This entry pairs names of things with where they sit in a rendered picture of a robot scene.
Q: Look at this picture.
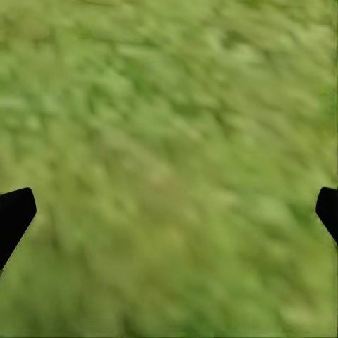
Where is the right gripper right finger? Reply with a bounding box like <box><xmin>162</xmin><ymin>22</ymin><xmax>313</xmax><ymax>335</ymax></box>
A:
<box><xmin>315</xmin><ymin>187</ymin><xmax>338</xmax><ymax>244</ymax></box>

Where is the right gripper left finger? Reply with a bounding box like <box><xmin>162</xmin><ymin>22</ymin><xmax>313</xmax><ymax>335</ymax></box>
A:
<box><xmin>0</xmin><ymin>187</ymin><xmax>37</xmax><ymax>272</ymax></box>

